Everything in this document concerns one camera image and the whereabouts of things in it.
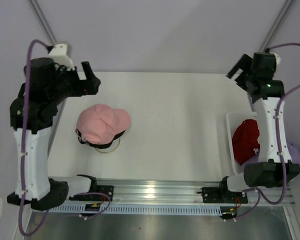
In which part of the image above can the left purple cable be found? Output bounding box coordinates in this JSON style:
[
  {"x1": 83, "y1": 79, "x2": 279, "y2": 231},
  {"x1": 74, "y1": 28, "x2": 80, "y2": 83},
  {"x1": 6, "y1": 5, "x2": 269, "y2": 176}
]
[{"x1": 17, "y1": 39, "x2": 53, "y2": 237}]

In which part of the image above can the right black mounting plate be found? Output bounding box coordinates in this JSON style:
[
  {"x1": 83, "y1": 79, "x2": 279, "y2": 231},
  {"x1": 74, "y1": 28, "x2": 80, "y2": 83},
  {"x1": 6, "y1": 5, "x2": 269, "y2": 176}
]
[{"x1": 200, "y1": 187, "x2": 248, "y2": 204}]

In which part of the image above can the purple LA baseball cap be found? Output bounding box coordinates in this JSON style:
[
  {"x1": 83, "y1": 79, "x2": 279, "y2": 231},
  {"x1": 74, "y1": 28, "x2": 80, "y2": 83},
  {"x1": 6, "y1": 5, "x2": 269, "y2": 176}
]
[{"x1": 287, "y1": 142, "x2": 300, "y2": 165}]

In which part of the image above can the black mounting plate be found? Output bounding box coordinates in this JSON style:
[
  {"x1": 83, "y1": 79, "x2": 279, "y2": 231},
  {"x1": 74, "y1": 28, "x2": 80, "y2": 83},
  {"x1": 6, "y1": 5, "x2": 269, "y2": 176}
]
[
  {"x1": 97, "y1": 185, "x2": 115, "y2": 201},
  {"x1": 200, "y1": 187, "x2": 248, "y2": 204}
]

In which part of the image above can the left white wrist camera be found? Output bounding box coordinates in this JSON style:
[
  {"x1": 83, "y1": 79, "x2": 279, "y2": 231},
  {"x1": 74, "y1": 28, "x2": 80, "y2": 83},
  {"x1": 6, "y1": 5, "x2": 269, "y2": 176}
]
[{"x1": 48, "y1": 41, "x2": 75, "y2": 70}]

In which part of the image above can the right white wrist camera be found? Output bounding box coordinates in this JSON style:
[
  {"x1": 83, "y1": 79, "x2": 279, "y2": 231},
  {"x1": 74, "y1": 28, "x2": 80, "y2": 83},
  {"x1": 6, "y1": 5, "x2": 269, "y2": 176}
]
[{"x1": 263, "y1": 48, "x2": 282, "y2": 66}]

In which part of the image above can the red baseball cap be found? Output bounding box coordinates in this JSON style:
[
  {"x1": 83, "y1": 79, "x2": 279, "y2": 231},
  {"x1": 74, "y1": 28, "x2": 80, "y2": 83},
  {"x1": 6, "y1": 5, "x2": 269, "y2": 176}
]
[{"x1": 232, "y1": 119, "x2": 260, "y2": 166}]

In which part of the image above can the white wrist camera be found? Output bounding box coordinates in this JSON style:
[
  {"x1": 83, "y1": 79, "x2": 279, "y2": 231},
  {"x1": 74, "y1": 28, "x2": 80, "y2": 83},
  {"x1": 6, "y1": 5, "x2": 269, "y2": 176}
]
[
  {"x1": 48, "y1": 41, "x2": 75, "y2": 70},
  {"x1": 263, "y1": 48, "x2": 282, "y2": 66}
]

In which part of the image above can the left aluminium frame post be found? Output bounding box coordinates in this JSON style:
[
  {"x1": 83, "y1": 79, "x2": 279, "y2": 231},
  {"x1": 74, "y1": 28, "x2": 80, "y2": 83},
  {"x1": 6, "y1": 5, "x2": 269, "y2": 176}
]
[{"x1": 27, "y1": 0, "x2": 57, "y2": 44}]

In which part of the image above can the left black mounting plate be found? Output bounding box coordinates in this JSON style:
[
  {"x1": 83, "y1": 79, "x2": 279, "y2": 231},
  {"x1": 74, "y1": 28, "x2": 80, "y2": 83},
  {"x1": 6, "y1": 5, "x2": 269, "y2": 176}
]
[{"x1": 97, "y1": 185, "x2": 115, "y2": 201}]

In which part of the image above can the pink baseball cap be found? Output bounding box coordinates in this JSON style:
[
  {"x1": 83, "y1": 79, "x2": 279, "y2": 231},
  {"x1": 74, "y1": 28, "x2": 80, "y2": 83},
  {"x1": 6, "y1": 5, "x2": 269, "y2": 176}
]
[{"x1": 75, "y1": 104, "x2": 131, "y2": 144}]

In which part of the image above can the gold wire hat stand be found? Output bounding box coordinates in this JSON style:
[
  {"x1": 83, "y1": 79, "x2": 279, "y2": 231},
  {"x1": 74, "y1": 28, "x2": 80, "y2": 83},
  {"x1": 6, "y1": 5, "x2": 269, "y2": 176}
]
[{"x1": 95, "y1": 137, "x2": 121, "y2": 154}]

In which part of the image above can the white slotted cable duct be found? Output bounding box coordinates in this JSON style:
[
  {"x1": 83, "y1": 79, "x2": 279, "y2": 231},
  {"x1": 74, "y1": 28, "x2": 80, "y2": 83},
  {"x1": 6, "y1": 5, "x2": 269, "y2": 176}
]
[{"x1": 50, "y1": 203, "x2": 231, "y2": 216}]

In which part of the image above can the right aluminium frame post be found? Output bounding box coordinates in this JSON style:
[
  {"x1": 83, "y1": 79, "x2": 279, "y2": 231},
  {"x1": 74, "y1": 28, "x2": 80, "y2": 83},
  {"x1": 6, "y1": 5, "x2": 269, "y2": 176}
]
[{"x1": 259, "y1": 0, "x2": 297, "y2": 51}]

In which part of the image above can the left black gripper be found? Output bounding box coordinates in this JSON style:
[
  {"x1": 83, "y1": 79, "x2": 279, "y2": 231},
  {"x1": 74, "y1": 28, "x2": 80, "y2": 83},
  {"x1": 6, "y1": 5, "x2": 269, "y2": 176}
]
[{"x1": 49, "y1": 61, "x2": 101, "y2": 105}]

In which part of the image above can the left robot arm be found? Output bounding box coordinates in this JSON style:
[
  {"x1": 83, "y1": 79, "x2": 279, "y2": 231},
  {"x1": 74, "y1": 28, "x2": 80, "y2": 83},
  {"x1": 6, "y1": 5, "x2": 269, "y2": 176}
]
[{"x1": 7, "y1": 57, "x2": 101, "y2": 211}]

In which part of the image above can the black NY baseball cap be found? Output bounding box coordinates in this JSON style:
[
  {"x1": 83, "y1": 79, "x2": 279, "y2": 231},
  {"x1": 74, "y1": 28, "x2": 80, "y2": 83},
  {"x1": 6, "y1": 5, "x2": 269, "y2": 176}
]
[{"x1": 75, "y1": 129, "x2": 125, "y2": 150}]

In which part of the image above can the aluminium frame post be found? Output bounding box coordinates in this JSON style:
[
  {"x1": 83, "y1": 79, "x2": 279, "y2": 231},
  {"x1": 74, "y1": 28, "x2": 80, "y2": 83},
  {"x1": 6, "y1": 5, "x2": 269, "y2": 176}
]
[
  {"x1": 259, "y1": 0, "x2": 297, "y2": 51},
  {"x1": 27, "y1": 0, "x2": 57, "y2": 44}
]

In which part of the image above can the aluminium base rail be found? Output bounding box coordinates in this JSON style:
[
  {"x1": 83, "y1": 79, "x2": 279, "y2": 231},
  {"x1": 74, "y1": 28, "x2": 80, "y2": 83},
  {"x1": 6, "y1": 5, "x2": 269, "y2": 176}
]
[{"x1": 47, "y1": 177, "x2": 296, "y2": 208}]

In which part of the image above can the white plastic basket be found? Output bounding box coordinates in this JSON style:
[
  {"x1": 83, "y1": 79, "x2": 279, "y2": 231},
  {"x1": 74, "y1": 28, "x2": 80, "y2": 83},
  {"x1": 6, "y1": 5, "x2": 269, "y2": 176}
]
[{"x1": 226, "y1": 111, "x2": 260, "y2": 175}]

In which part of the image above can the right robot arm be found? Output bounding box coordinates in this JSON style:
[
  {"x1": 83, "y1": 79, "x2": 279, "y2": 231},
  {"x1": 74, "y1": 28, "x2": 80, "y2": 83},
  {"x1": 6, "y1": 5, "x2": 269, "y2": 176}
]
[{"x1": 217, "y1": 52, "x2": 300, "y2": 205}]

